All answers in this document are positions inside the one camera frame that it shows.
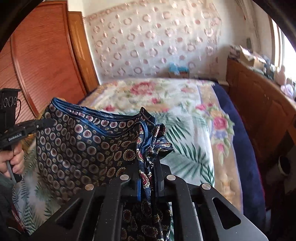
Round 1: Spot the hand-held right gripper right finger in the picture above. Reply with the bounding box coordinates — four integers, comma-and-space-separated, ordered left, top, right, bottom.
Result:
153, 159, 269, 241

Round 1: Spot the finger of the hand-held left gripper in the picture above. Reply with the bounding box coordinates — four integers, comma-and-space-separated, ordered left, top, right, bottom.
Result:
35, 118, 56, 130

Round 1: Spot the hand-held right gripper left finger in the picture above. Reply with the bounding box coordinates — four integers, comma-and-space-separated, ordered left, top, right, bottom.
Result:
30, 160, 141, 241

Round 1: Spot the navy circle-patterned blouse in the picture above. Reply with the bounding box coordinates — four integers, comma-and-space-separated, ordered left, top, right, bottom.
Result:
36, 97, 174, 241

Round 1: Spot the person's left forearm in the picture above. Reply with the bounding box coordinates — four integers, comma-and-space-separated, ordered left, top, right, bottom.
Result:
0, 173, 15, 197

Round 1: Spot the person's left hand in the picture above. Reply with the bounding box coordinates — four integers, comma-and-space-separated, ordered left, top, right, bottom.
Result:
0, 148, 25, 179

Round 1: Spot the wooden louvered wardrobe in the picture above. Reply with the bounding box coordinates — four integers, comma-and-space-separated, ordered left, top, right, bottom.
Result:
0, 0, 100, 121

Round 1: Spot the person's dark clothing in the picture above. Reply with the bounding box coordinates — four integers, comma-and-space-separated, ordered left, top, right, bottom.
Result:
0, 190, 30, 241

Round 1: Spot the floral bed blanket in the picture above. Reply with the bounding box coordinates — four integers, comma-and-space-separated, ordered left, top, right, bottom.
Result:
77, 77, 244, 214

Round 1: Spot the navy bed cover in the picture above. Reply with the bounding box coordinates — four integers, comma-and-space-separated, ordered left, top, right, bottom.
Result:
213, 83, 266, 232

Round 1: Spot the blue box of cloths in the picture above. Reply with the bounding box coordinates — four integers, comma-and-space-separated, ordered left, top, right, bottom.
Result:
168, 61, 190, 78

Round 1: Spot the dark waste bin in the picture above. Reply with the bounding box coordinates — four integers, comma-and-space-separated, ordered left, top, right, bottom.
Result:
270, 154, 292, 179

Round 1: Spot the long wooden cabinet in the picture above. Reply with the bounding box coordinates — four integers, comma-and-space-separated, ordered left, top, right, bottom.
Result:
225, 57, 296, 167

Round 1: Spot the open cardboard box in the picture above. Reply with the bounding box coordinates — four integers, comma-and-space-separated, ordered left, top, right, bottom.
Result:
239, 45, 266, 70

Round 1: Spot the pink bottle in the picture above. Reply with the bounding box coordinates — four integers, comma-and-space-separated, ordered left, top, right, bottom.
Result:
276, 65, 287, 84

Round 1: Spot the wooden-framed window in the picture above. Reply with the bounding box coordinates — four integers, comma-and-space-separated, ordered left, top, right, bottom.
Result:
269, 16, 296, 84

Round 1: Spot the sheer circle-patterned wall curtain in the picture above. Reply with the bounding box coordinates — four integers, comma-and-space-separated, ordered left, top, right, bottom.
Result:
84, 0, 223, 80

